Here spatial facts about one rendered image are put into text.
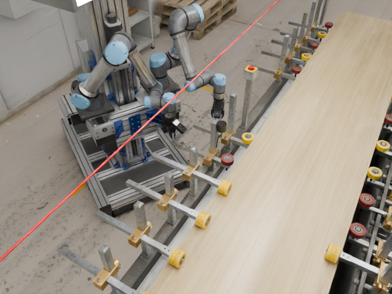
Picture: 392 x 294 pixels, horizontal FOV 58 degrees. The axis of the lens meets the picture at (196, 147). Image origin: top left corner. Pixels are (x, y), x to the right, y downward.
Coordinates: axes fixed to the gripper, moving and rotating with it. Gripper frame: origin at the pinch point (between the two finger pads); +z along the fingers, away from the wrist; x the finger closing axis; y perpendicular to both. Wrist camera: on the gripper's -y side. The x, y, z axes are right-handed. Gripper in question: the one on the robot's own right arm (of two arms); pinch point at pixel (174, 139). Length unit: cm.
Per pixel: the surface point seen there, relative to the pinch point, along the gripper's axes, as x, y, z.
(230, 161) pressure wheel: 1.9, -42.4, -2.9
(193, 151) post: 22.5, -28.4, -21.8
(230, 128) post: -27.2, -28.4, -1.9
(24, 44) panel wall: -64, 232, 20
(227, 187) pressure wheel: 27, -53, -10
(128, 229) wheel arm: 75, -22, -8
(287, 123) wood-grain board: -52, -61, -2
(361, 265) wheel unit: 36, -127, -8
